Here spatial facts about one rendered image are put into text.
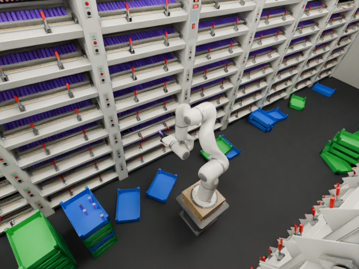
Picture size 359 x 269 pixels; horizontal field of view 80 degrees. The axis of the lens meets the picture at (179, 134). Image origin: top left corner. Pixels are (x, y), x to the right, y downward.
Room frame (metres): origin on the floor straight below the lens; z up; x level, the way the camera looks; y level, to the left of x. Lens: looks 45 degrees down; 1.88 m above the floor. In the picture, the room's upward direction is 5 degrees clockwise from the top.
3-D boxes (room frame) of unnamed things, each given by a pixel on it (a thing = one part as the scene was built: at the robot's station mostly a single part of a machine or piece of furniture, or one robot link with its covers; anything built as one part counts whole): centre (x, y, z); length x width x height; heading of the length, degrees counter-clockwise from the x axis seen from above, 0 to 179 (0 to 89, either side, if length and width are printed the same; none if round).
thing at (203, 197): (0.85, -0.24, 0.47); 0.19 x 0.19 x 0.18
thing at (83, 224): (0.62, 0.60, 0.44); 0.30 x 0.20 x 0.08; 47
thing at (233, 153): (1.70, -0.55, 0.04); 0.30 x 0.20 x 0.08; 39
